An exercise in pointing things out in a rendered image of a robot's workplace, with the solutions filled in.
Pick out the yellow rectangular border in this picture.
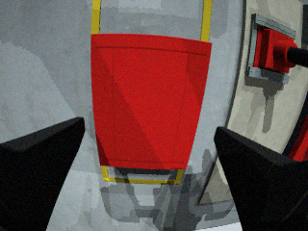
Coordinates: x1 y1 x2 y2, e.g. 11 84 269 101
91 0 212 185

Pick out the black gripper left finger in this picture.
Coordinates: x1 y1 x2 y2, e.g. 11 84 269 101
0 116 85 231

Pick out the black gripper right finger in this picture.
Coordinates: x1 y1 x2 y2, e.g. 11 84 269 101
215 126 308 231

